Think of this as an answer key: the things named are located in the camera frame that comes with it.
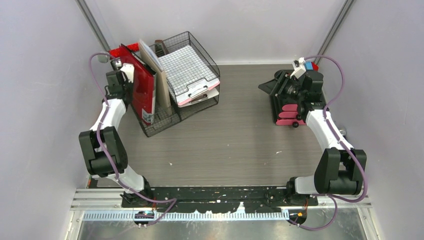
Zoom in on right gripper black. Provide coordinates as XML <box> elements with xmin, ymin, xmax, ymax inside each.
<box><xmin>258</xmin><ymin>71</ymin><xmax>306</xmax><ymax>103</ymax></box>

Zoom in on black pink drawer cabinet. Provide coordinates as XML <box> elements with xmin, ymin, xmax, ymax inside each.
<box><xmin>269</xmin><ymin>70</ymin><xmax>326</xmax><ymax>128</ymax></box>

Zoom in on red notebook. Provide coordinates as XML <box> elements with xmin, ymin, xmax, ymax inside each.
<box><xmin>120</xmin><ymin>51</ymin><xmax>156</xmax><ymax>126</ymax></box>

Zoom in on beige folder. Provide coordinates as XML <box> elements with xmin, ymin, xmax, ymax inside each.
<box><xmin>137</xmin><ymin>38</ymin><xmax>172</xmax><ymax>116</ymax></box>

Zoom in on black wire mesh organizer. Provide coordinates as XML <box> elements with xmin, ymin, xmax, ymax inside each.
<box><xmin>138</xmin><ymin>31</ymin><xmax>220</xmax><ymax>137</ymax></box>

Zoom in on pink clipboard with paper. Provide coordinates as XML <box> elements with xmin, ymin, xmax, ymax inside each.
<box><xmin>174</xmin><ymin>79</ymin><xmax>220</xmax><ymax>108</ymax></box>

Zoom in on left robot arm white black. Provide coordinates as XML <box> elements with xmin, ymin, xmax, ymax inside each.
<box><xmin>78</xmin><ymin>70</ymin><xmax>154</xmax><ymax>207</ymax></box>

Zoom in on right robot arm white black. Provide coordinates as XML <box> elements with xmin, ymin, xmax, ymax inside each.
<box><xmin>258</xmin><ymin>70</ymin><xmax>367</xmax><ymax>205</ymax></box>

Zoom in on colourful toy blocks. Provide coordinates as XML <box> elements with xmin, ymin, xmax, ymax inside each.
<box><xmin>303</xmin><ymin>61</ymin><xmax>319</xmax><ymax>71</ymax></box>

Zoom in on red glitter microphone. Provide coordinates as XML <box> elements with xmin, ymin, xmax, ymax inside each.
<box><xmin>108</xmin><ymin>43</ymin><xmax>139</xmax><ymax>58</ymax></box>

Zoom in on brown object behind organizer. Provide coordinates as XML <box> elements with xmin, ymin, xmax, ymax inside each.
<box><xmin>154</xmin><ymin>39</ymin><xmax>169</xmax><ymax>57</ymax></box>

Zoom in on white grid clipboard in tray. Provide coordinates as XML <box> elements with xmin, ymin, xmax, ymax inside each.
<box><xmin>158</xmin><ymin>45</ymin><xmax>220</xmax><ymax>103</ymax></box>

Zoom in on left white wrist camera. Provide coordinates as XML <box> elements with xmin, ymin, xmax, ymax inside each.
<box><xmin>120</xmin><ymin>63</ymin><xmax>135</xmax><ymax>83</ymax></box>

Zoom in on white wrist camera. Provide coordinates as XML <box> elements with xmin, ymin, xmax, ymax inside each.
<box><xmin>290</xmin><ymin>57</ymin><xmax>306</xmax><ymax>79</ymax></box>
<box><xmin>120</xmin><ymin>63</ymin><xmax>135</xmax><ymax>83</ymax></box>

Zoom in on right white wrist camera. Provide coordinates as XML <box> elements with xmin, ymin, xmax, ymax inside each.
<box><xmin>290</xmin><ymin>57</ymin><xmax>306</xmax><ymax>79</ymax></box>

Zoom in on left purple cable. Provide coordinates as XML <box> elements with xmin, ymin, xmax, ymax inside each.
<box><xmin>88</xmin><ymin>51</ymin><xmax>178</xmax><ymax>226</ymax></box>

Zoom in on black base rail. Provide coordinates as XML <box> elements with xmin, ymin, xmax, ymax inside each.
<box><xmin>120</xmin><ymin>186</ymin><xmax>318</xmax><ymax>214</ymax></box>

